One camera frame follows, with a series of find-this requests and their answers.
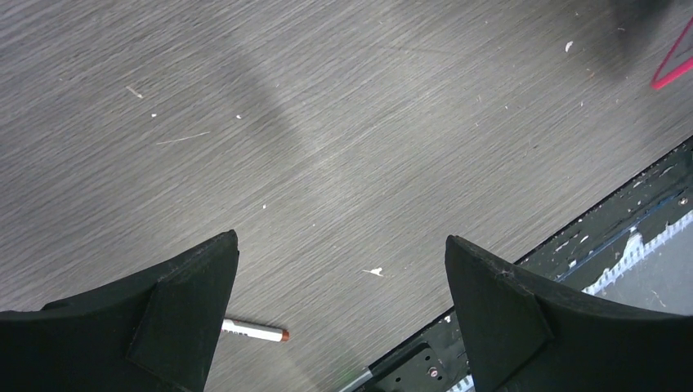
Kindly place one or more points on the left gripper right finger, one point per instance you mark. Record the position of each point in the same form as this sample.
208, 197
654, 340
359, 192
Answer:
541, 324

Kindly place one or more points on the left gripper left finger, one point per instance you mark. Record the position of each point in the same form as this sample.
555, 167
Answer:
154, 330

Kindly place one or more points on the white marker pen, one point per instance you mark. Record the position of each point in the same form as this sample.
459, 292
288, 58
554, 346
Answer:
254, 330

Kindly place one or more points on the pink framed whiteboard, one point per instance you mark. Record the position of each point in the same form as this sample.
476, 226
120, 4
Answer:
677, 61

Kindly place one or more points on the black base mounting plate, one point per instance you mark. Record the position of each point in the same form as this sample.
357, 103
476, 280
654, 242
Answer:
605, 304

